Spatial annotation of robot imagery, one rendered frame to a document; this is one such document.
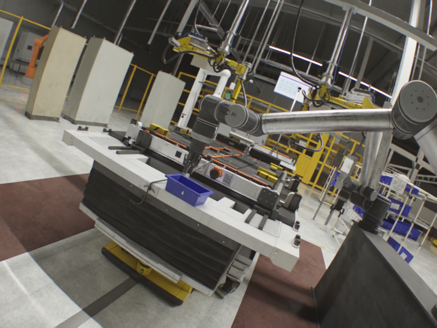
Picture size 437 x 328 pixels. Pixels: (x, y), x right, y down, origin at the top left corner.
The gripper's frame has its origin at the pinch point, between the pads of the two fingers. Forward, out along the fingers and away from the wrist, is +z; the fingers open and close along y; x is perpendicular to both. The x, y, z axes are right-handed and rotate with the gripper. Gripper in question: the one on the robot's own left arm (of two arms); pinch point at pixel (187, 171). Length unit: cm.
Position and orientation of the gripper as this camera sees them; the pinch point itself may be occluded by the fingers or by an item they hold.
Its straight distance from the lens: 123.2
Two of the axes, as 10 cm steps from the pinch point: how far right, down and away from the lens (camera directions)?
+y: 4.1, 0.0, 9.1
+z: -3.8, 9.1, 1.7
